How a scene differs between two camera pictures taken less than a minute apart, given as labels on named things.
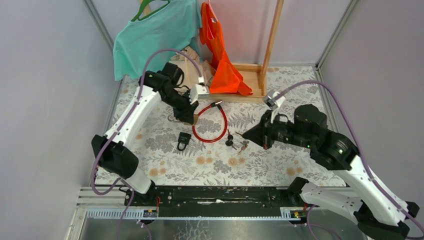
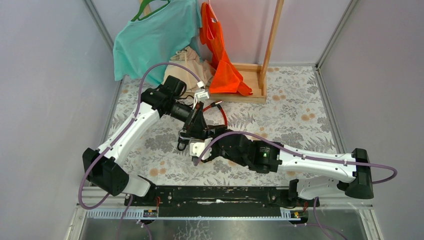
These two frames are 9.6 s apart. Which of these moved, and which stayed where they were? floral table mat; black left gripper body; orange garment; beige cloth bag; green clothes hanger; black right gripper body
Moved: black left gripper body; black right gripper body
Stayed: beige cloth bag; orange garment; floral table mat; green clothes hanger
